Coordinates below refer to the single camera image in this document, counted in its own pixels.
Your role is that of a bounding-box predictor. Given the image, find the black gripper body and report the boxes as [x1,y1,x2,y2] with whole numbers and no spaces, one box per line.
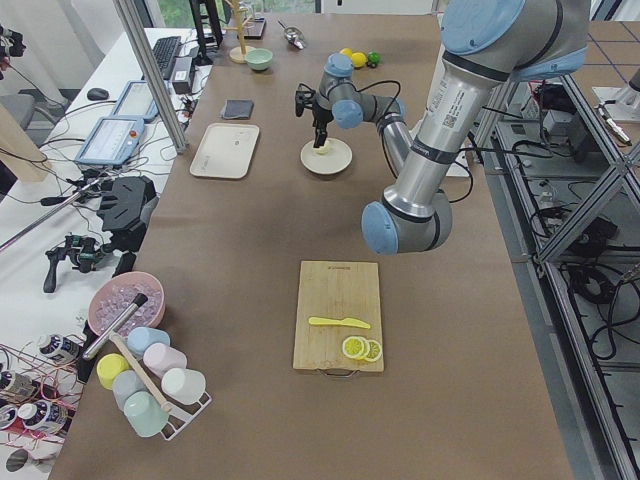
[294,83,330,129]

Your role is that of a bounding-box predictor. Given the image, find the white bun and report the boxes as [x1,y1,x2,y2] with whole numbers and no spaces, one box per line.
[313,141,331,155]

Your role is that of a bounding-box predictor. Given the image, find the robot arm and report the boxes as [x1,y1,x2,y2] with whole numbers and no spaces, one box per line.
[295,0,590,255]

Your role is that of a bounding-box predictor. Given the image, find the cream rectangular tray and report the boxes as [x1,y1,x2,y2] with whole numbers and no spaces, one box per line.
[189,123,260,180]

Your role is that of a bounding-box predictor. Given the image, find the cream round plate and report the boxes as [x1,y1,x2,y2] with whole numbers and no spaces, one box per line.
[300,138,352,175]

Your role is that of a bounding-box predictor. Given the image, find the mint green bowl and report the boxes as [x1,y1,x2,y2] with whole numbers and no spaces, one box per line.
[245,48,274,72]

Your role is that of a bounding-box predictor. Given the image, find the metal scoop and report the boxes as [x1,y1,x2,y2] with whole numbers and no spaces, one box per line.
[278,20,306,50]

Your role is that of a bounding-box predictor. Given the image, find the yellow lemon upper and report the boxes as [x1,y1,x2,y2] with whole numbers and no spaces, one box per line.
[350,51,368,69]

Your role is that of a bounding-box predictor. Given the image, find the grey folded cloth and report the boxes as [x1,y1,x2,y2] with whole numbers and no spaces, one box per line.
[220,99,254,120]

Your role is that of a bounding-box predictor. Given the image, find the wooden mug tree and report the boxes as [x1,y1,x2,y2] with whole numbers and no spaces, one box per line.
[224,0,253,64]

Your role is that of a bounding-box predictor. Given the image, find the green toy vegetable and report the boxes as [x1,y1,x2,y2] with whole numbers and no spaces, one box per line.
[366,51,381,68]

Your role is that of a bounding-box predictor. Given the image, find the black keyboard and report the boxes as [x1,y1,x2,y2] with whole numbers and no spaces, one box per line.
[152,36,181,80]

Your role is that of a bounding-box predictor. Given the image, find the bamboo cutting board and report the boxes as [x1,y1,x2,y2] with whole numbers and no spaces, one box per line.
[293,260,385,376]

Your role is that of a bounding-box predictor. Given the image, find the teach pendant far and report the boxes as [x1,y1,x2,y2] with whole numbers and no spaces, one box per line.
[111,80,158,123]

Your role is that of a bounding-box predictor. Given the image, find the teach pendant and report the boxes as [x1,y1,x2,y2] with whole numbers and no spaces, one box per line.
[74,116,145,167]
[111,80,158,123]

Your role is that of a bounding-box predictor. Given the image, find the teach pendant near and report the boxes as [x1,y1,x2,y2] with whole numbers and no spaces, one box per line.
[74,116,145,167]

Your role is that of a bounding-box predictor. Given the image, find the yellow plastic knife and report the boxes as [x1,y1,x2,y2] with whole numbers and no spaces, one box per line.
[308,316,371,330]

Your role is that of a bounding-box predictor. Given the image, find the black computer mouse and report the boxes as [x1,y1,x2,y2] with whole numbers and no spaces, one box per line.
[86,87,110,101]

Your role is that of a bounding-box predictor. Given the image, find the lemon slice front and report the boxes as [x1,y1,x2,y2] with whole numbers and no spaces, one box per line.
[341,336,370,360]

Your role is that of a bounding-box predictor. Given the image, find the lemon slice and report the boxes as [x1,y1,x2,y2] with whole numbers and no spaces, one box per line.
[341,336,370,360]
[363,339,383,363]

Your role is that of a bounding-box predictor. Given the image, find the lemon slice back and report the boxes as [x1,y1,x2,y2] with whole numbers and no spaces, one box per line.
[363,339,383,363]

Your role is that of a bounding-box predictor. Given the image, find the metal muddler tool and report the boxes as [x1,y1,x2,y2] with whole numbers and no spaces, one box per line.
[82,293,148,361]

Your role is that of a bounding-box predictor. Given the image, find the pink bowl with ice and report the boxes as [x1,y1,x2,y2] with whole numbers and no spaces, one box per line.
[88,271,166,337]

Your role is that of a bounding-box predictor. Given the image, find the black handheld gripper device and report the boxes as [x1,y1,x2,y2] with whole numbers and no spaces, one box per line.
[43,234,112,293]

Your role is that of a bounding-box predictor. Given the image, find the blue cup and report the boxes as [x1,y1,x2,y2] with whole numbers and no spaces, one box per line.
[126,327,171,359]

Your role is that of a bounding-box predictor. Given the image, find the pink cup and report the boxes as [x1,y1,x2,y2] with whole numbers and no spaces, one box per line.
[142,342,187,378]

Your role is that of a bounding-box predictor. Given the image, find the white cup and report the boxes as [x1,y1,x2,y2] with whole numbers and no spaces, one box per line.
[161,368,206,405]

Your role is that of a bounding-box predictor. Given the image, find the yellow cup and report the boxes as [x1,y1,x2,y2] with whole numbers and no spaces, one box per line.
[96,353,131,390]

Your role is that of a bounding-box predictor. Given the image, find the white cup rack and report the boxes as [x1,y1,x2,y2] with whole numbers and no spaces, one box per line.
[160,392,213,441]

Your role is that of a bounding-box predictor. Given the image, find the grey cup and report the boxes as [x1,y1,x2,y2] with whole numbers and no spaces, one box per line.
[112,370,146,411]

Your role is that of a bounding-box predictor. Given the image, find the mint cup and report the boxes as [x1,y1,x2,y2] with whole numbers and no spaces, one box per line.
[123,391,169,438]

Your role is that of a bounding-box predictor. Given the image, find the aluminium frame post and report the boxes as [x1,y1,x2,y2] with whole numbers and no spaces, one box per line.
[113,0,187,154]

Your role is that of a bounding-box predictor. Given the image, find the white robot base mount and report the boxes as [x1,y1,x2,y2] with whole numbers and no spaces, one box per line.
[440,148,469,177]

